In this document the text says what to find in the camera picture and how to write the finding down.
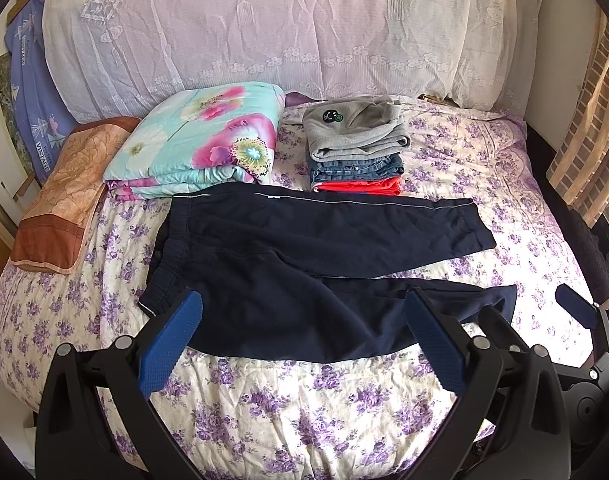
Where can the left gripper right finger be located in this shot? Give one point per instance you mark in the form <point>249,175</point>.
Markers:
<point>470,367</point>

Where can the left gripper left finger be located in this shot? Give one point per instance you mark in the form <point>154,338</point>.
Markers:
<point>73,438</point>

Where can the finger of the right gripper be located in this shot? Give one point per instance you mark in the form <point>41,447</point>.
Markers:
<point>575,305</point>

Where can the navy blue pants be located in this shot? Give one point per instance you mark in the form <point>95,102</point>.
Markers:
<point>287,275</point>

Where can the beige checked curtain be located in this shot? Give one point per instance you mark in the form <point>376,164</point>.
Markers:
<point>579,172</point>

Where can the folded red garment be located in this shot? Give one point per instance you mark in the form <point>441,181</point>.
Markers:
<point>388,186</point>

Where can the folded blue jeans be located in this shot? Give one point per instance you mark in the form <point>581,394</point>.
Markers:
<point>372,169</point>

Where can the floral turquoise folded quilt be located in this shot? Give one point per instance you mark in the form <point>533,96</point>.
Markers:
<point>200,138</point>

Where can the blue floral cushion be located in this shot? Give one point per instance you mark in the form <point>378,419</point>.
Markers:
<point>42,119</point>

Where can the white lace headboard cover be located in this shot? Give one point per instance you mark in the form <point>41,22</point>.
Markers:
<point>123,57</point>

